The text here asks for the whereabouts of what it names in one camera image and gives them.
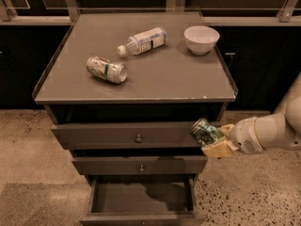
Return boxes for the clear plastic bottle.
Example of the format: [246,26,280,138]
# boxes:
[118,27,167,57]

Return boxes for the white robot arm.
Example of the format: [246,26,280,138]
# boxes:
[201,73,301,157]

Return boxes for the white and green can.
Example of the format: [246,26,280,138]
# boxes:
[87,56,127,84]

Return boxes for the green soda can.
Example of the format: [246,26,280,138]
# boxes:
[190,118,224,147]

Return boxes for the grey top drawer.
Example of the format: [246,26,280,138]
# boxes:
[52,121,198,150]

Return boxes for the grey drawer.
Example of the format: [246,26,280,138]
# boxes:
[72,156,207,175]
[80,174,206,226]
[52,121,198,150]

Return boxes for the grey middle drawer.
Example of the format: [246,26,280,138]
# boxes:
[72,156,207,175]

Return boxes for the grey bottom drawer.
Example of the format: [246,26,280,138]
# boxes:
[80,174,206,226]

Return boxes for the white ceramic bowl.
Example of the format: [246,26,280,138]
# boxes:
[184,25,220,55]

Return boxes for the grey drawer cabinet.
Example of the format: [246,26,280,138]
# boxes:
[32,11,239,226]

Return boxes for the metal window railing frame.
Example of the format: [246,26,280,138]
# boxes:
[0,0,301,26]

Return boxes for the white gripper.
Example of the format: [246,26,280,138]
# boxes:
[201,117,263,158]

